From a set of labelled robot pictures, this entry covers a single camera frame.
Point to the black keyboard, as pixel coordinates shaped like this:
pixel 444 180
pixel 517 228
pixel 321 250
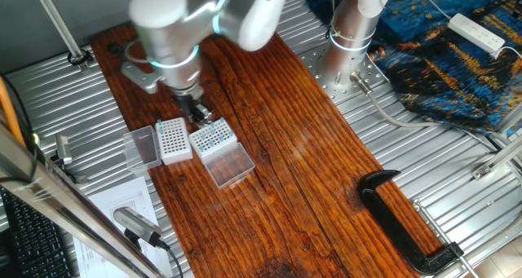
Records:
pixel 36 245

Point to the thin aluminium post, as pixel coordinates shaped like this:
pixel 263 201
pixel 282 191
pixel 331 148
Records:
pixel 57 21

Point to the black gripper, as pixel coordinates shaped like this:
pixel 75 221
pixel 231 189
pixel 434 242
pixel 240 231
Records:
pixel 189 105

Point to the silver perforated base plate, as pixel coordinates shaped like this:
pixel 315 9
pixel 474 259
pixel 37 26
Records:
pixel 326 86

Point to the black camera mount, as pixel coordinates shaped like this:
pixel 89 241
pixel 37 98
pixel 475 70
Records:
pixel 75 176

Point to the brown wooden board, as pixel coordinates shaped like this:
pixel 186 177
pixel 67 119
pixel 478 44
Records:
pixel 285 168

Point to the black C-clamp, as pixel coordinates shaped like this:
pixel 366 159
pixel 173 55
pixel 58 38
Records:
pixel 387 221

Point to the silver camera with black end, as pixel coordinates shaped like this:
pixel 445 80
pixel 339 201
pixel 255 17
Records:
pixel 136 225

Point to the silver clamp screw rod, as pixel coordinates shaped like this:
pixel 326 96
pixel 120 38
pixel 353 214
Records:
pixel 433 225

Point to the silver metal frame bar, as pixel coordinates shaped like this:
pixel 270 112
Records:
pixel 61 204

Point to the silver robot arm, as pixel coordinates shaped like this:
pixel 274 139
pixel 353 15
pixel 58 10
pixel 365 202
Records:
pixel 350 25

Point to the white power strip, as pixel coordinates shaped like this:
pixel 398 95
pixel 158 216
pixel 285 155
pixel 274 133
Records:
pixel 475 34

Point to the orange tube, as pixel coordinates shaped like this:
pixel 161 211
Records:
pixel 9 111

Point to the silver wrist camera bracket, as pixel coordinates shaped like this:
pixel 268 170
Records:
pixel 140 76

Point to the small silver camera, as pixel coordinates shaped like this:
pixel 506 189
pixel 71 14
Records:
pixel 63 149

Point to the clear plastic holder lid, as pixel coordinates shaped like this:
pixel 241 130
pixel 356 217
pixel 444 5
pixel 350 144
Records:
pixel 229 166
pixel 142 149

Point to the aluminium profile bar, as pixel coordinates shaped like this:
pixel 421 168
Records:
pixel 511 119
pixel 497 157

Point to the blue painted cloth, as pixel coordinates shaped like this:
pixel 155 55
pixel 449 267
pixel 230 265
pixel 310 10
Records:
pixel 448 86

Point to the printed paper sheet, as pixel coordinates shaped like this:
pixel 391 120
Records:
pixel 118 196

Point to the white pipette tip holder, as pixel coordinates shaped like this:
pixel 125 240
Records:
pixel 218 151
pixel 177 153

